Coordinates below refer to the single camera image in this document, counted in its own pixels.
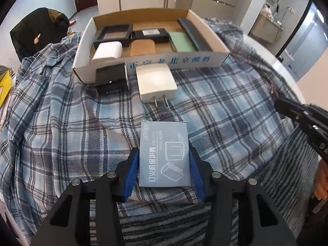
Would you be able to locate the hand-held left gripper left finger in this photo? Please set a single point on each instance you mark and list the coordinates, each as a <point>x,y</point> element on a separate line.
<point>130,170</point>

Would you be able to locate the green sticky note pad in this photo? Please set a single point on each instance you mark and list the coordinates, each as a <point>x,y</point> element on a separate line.
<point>180,42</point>

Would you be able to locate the cardboard box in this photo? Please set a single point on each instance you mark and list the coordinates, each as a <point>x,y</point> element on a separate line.
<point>179,61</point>

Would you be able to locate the blue plaid shirt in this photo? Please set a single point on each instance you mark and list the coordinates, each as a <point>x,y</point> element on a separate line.
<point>76,120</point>

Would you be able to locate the red item on floor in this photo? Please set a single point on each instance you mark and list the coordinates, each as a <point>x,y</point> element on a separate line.
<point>72,22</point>

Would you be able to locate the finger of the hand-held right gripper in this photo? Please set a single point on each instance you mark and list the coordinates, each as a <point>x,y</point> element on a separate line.
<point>310,123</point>

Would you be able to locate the brown kraft block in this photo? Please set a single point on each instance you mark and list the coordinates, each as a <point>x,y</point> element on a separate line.
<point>142,48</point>

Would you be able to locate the white charger with metal prongs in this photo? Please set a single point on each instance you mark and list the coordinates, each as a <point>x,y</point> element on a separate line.
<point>156,82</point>

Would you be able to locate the black square frame case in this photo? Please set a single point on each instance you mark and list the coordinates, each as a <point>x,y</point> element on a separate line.
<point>129,33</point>

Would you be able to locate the beige counter cabinet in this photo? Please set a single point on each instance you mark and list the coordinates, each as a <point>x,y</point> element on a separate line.
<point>265,27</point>

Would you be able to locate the small grey printed box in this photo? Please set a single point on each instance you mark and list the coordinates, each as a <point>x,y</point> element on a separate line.
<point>164,153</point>

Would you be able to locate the black remote control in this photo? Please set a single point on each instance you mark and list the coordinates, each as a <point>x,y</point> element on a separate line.
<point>194,34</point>

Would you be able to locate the person's right hand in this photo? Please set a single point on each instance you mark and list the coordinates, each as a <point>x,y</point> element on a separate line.
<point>321,182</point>

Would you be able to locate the grey striped cloth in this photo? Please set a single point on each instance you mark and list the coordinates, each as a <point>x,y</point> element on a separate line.
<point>269,179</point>

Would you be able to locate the white wall outlet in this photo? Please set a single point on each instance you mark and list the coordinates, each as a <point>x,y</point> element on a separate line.
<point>290,9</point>

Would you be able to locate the black battery with white label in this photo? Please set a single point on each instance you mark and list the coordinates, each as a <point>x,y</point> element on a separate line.
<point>138,37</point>

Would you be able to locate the black power adapter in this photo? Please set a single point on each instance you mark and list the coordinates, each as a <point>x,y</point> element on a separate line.
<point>110,79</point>

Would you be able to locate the black jacket on chair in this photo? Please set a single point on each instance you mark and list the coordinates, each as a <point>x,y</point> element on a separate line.
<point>30,30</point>

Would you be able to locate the yellow bag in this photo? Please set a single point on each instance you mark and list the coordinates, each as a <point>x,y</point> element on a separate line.
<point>4,87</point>

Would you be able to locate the white charger with rounded corners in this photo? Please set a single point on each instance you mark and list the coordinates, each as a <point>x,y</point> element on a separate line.
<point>106,52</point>

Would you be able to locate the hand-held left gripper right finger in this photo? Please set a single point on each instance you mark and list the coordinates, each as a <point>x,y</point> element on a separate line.
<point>197,171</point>

